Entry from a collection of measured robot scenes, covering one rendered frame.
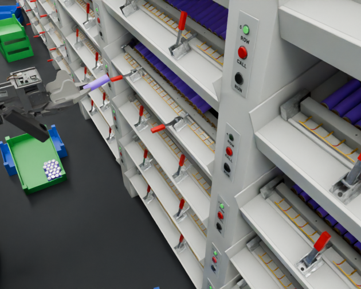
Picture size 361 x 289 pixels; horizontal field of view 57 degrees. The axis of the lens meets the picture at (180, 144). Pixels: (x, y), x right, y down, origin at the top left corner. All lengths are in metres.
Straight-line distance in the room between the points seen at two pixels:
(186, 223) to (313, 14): 0.83
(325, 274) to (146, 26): 0.66
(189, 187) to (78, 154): 1.06
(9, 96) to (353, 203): 0.65
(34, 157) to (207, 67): 1.34
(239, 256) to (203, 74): 0.44
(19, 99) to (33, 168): 1.08
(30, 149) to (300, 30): 1.63
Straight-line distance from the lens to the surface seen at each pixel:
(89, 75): 1.85
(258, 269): 0.83
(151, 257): 1.46
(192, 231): 1.10
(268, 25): 0.46
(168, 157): 1.03
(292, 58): 0.51
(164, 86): 0.93
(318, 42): 0.42
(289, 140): 0.53
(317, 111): 0.53
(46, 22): 2.58
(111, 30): 1.14
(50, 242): 1.59
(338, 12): 0.42
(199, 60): 0.70
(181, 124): 0.83
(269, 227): 0.66
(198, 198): 0.93
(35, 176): 1.82
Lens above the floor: 1.27
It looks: 42 degrees down
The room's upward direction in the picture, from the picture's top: straight up
